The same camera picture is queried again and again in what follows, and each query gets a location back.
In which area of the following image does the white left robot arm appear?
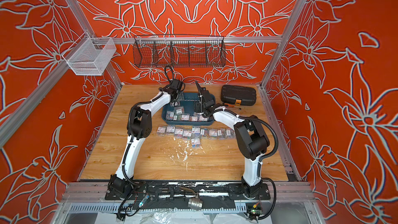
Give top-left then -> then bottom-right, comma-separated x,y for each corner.
106,65 -> 184,200

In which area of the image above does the black plastic tool case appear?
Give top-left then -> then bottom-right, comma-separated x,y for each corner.
221,85 -> 257,106

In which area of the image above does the eleventh clear paper clip box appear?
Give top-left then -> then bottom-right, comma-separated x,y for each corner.
191,138 -> 201,148

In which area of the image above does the silver metal cylinder fitting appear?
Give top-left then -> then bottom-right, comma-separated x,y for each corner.
188,197 -> 203,211

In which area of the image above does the orange black ratchet wrench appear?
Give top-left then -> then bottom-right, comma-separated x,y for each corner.
222,103 -> 242,111

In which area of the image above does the white wire mesh basket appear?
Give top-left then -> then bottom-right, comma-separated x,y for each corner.
63,38 -> 116,76

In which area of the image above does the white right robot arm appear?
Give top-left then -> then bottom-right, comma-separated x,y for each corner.
195,83 -> 279,199

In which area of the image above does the black wire wall basket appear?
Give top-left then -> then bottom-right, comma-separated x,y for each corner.
132,35 -> 227,68

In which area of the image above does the blue plastic storage tray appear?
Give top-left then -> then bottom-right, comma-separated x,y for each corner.
161,92 -> 215,126

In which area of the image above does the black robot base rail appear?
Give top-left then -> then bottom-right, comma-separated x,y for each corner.
105,180 -> 273,215

